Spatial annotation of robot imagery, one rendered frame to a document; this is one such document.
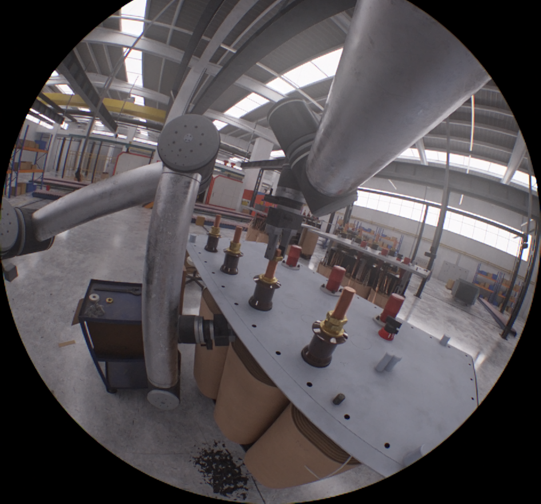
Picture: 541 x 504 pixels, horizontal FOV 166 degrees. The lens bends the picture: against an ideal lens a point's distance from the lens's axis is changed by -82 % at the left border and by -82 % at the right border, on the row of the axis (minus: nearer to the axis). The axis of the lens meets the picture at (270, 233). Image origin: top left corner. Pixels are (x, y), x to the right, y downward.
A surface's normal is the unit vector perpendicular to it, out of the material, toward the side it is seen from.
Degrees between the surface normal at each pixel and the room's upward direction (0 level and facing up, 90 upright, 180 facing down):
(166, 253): 80
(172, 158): 86
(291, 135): 103
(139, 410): 0
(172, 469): 0
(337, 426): 11
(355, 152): 164
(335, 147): 142
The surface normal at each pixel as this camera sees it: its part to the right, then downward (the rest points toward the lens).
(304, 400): 0.11, -0.96
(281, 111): -0.52, 0.13
